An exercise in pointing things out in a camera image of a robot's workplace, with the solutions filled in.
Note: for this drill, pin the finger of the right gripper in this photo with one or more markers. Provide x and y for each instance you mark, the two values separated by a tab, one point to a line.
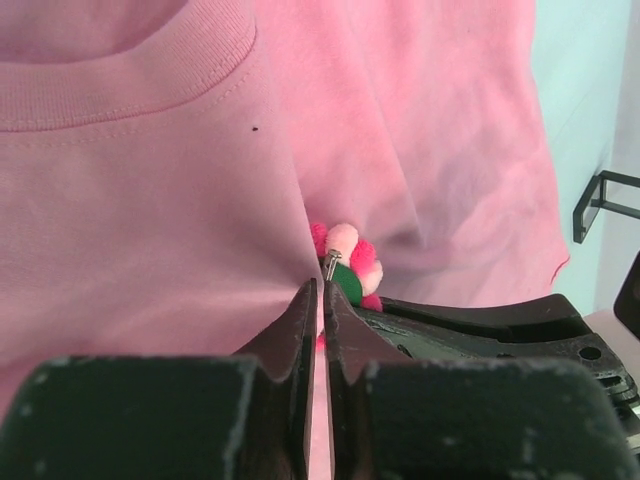
423	331

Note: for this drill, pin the plush flower brooch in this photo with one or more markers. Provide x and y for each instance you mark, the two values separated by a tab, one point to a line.
358	270

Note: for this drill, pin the black square frame stand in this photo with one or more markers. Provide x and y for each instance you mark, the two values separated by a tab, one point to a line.
595	198

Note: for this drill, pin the pink t-shirt garment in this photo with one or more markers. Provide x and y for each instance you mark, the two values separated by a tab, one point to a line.
162	162

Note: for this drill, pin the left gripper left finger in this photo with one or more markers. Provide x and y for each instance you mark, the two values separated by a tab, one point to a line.
242	416

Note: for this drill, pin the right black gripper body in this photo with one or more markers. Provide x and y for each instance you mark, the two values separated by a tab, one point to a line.
552	327

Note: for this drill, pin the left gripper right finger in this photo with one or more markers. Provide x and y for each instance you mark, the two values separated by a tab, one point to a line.
397	417

